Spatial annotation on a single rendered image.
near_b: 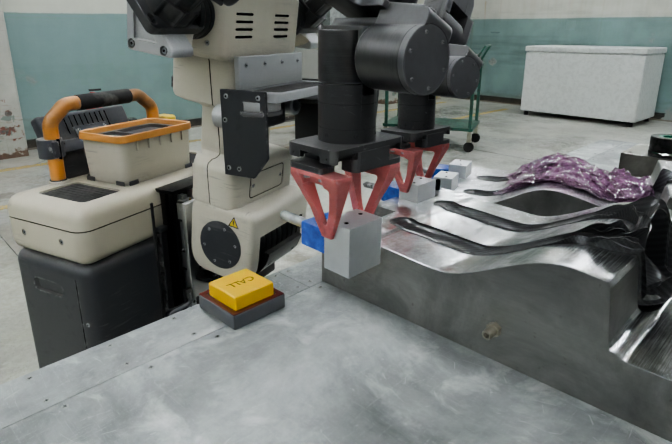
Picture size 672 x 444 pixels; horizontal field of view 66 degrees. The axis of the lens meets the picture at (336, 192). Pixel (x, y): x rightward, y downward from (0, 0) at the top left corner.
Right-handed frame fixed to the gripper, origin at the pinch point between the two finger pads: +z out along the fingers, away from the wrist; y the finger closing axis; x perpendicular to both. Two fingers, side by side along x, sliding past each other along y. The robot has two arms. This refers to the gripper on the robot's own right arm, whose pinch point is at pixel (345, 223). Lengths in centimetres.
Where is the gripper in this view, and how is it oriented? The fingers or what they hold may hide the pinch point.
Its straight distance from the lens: 54.8
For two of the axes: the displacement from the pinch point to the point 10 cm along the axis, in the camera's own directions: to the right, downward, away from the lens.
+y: 7.0, -2.1, 6.8
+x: -7.1, -2.2, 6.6
